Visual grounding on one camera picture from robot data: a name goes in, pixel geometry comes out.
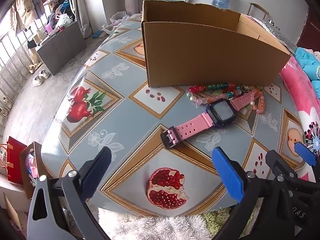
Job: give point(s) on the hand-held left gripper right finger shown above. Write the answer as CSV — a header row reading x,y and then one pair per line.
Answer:
x,y
227,175

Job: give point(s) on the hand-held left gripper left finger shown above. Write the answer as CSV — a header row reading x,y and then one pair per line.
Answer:
x,y
97,170

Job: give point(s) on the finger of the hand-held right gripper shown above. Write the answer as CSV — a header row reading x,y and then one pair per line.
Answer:
x,y
280,161
303,153

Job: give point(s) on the brown cardboard box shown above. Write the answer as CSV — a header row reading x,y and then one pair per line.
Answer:
x,y
200,55

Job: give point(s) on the green knit garment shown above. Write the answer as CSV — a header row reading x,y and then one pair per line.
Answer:
x,y
217,221

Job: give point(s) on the pink floral blanket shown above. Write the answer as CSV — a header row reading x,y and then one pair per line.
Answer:
x,y
295,85

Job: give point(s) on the small open cardboard box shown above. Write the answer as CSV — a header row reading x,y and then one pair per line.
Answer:
x,y
25,175

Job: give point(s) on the red gift bag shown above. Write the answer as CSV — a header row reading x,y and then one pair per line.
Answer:
x,y
16,160

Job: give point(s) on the blue quilt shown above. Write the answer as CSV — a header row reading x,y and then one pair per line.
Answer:
x,y
305,60

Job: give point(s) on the white shoe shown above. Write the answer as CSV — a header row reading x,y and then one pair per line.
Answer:
x,y
44,73
38,81

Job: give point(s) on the beige slippers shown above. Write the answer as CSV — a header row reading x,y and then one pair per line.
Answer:
x,y
32,68

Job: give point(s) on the grey lace cloth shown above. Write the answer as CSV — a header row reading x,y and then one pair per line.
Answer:
x,y
277,35

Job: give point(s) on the dark red door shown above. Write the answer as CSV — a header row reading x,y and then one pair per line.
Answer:
x,y
311,30

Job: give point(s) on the grey cabinet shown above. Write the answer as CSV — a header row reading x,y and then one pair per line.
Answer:
x,y
62,50

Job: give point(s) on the blue slippers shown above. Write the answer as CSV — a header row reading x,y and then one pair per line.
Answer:
x,y
97,34

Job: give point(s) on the metal window railing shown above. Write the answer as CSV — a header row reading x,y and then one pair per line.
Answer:
x,y
12,62

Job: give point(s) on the white plastic bag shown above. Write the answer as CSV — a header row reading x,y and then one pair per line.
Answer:
x,y
115,21

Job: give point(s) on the pile of clothes and bags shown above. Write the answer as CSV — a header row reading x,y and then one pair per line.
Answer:
x,y
61,17

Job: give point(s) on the grey window curtain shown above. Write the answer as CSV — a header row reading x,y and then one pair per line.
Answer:
x,y
85,5

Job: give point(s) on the hanging puffer jacket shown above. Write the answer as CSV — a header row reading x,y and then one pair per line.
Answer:
x,y
23,7

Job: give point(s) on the wooden frame chair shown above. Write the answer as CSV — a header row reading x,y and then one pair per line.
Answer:
x,y
257,6

